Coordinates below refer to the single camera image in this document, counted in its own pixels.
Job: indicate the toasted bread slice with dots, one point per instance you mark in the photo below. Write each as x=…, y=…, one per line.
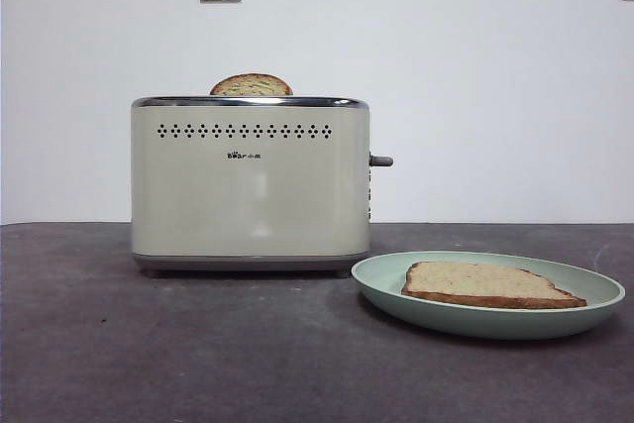
x=485, y=284
x=250, y=85

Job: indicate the pale green round plate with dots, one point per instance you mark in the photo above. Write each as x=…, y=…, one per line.
x=470, y=326

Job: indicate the cream toaster with chrome top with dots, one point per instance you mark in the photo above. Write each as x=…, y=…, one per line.
x=247, y=195

